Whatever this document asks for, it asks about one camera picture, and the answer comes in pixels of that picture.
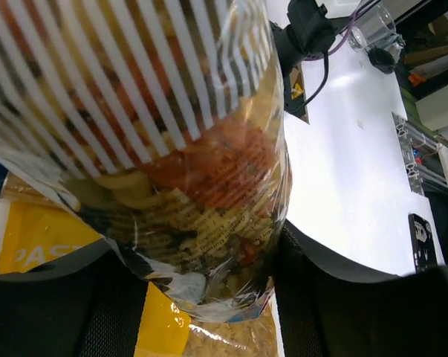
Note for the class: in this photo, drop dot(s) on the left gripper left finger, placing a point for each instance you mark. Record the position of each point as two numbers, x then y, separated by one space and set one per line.
86 303

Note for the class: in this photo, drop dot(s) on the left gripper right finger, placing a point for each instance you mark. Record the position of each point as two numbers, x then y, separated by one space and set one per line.
329 305

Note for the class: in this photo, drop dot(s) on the dark blue fusilli bag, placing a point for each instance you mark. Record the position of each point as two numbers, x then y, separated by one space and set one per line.
160 125

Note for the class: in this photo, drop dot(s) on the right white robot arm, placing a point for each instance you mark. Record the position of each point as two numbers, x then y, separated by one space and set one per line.
308 34

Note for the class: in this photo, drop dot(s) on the yellow pasta time bag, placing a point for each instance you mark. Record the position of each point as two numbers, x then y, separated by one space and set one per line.
35 235

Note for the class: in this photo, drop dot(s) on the black smartphone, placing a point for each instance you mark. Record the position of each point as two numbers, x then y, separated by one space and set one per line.
423 246

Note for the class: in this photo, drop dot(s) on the la sicilia spaghetti pack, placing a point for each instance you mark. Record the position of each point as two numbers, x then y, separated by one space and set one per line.
14 189

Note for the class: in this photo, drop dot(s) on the clear plastic cup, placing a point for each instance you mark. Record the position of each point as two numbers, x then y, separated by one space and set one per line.
372 27

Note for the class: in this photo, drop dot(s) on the aluminium frame rail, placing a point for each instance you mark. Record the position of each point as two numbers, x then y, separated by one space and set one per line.
405 140

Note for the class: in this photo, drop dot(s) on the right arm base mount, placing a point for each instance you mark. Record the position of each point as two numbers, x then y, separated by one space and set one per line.
294 94

